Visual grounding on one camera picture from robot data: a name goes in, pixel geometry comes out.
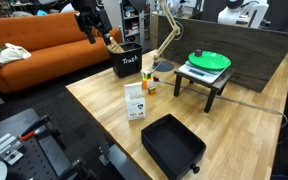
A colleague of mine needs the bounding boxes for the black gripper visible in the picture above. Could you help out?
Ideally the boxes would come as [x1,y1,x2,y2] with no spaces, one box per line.
[71,0,114,46]

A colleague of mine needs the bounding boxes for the green plate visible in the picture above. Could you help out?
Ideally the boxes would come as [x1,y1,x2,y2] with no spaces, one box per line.
[187,50,232,71]

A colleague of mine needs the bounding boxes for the shelf with small items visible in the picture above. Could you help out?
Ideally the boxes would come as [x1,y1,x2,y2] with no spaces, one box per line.
[118,0,152,46]

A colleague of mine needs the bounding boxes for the black trash bin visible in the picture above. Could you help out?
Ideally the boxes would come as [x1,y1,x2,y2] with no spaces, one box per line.
[108,42,144,79]

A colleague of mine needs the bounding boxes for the orange sofa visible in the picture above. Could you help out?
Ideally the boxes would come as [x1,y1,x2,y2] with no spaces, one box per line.
[0,9,123,94]

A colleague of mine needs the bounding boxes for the beige desk lamp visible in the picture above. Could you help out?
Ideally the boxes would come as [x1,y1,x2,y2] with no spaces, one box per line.
[128,0,182,73]

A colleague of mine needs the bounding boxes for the white carton box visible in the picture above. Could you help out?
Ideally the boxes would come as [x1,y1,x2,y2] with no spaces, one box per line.
[123,82,147,121]

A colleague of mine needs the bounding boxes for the white cloth bag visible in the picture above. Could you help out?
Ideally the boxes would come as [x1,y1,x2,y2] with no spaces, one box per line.
[0,42,32,66]

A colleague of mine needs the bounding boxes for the white kitchen scale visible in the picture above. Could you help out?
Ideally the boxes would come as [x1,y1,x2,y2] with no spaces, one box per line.
[178,60,230,84]

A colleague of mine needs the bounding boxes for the small black stool table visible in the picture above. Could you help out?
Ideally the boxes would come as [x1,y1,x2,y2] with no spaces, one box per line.
[173,66,236,114]

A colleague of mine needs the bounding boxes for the black tray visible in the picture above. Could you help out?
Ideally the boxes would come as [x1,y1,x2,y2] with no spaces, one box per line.
[140,113,207,180]

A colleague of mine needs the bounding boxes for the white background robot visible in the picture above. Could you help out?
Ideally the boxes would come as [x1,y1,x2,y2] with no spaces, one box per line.
[217,0,271,29]

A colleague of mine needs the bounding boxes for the dark wooden divider board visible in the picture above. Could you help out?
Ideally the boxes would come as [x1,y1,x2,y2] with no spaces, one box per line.
[157,14,288,94]

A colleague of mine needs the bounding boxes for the black clamp orange handle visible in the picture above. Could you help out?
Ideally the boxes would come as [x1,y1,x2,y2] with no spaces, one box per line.
[18,115,52,142]

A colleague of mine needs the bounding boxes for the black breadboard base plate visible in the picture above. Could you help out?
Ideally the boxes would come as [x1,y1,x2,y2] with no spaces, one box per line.
[0,108,98,180]

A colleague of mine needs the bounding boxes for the aluminium bracket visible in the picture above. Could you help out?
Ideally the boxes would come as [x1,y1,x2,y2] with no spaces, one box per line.
[0,133,25,167]

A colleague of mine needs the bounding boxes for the grey cable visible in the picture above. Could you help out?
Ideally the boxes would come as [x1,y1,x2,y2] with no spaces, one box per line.
[157,79,288,129]

